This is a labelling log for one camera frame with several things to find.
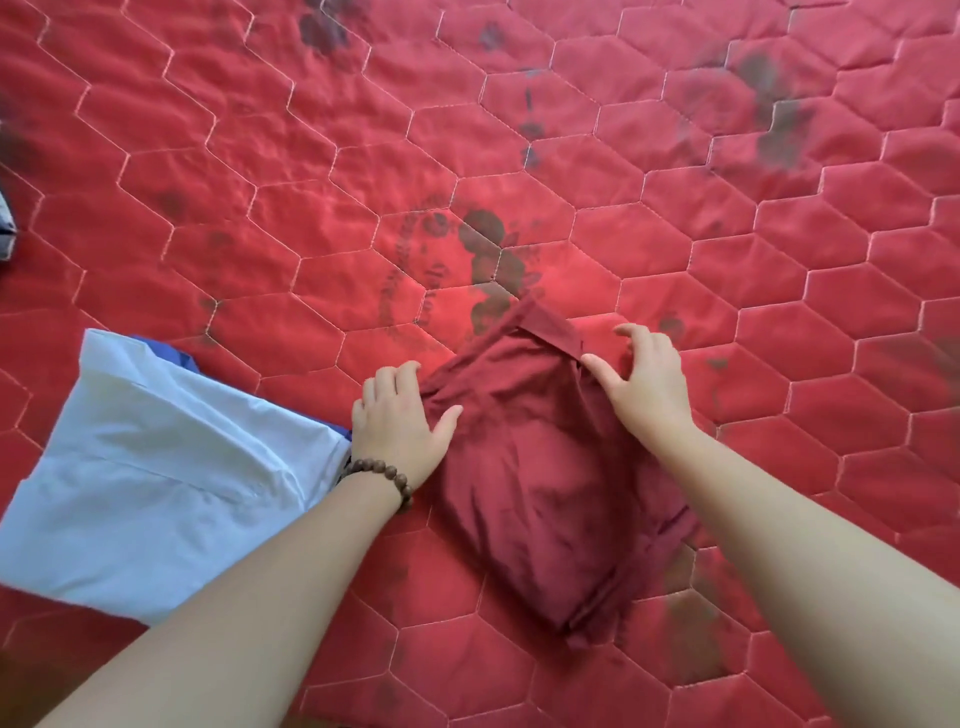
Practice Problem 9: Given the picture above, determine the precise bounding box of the maroon shirt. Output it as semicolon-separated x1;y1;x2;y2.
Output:
418;294;703;652

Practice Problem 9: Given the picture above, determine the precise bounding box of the person's left hand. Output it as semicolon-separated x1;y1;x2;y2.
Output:
350;359;466;493

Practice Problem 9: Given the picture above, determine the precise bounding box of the person's right hand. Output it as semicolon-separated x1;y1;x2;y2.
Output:
579;322;699;450

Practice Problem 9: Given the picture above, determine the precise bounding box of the dark bead bracelet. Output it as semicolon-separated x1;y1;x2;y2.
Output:
336;458;415;515

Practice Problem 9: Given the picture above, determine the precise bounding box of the red quilted mattress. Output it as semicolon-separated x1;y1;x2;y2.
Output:
0;0;960;728

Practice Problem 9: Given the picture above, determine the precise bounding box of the light blue shirt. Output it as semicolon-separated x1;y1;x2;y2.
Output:
0;328;352;628

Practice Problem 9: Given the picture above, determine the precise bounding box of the person's right forearm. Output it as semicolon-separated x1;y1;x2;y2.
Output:
652;419;960;728

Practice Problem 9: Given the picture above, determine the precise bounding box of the dark blue shirt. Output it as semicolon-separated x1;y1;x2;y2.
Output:
138;335;354;444

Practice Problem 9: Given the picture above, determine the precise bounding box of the person's left forearm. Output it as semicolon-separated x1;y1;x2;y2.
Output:
33;473;403;728

